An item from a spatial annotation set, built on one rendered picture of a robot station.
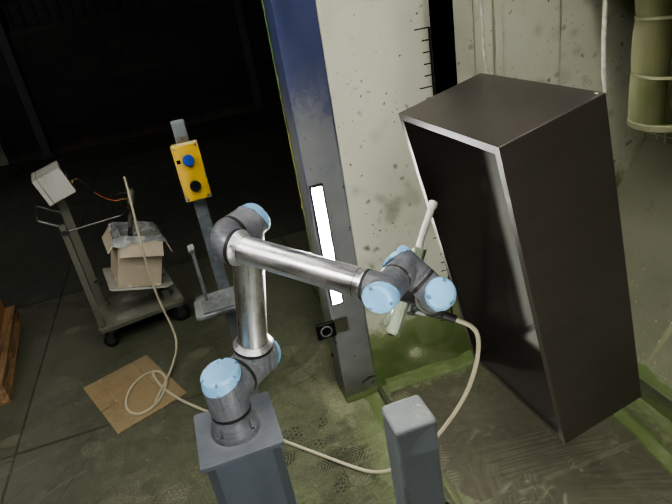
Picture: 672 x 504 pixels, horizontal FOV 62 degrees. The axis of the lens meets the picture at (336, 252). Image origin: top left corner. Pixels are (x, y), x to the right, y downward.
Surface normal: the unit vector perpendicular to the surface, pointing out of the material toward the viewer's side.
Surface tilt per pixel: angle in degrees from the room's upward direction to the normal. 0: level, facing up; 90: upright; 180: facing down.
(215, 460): 0
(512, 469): 0
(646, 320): 57
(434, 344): 90
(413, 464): 90
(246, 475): 90
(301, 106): 90
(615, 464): 0
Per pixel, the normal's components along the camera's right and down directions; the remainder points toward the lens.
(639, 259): -0.87, -0.26
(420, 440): 0.30, 0.37
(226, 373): -0.20, -0.84
